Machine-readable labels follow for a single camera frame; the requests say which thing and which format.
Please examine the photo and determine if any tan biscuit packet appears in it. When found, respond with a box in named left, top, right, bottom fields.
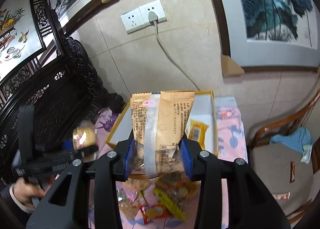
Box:
left=130, top=90, right=195, bottom=178

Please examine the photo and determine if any left hand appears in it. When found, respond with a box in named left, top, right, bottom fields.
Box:
left=9, top=176, right=55, bottom=214

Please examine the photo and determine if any yellow cardboard box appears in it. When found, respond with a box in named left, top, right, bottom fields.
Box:
left=105, top=89, right=219, bottom=159

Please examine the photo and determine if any pink patterned tablecloth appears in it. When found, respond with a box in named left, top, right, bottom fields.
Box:
left=95, top=91, right=248, bottom=228

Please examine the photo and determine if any red snack packet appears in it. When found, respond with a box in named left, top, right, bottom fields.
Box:
left=139, top=203, right=172, bottom=225

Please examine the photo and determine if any yellow snack packet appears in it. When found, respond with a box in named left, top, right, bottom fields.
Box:
left=153, top=187, right=186, bottom=221

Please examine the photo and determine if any dark carved wooden furniture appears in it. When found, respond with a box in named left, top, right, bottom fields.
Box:
left=1, top=0, right=125, bottom=173

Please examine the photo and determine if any blue cloth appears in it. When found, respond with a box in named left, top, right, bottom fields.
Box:
left=270, top=127, right=313, bottom=154

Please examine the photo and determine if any wooden armchair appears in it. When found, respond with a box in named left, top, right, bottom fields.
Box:
left=247, top=92, right=319, bottom=227

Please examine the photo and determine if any framed lotus painting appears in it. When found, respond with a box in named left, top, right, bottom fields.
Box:
left=212, top=0, right=319, bottom=70

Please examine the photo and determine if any grey power cable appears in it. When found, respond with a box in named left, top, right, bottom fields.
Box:
left=147, top=11, right=201, bottom=92

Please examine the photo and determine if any white wall socket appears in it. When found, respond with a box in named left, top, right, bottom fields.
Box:
left=120, top=0, right=167, bottom=34

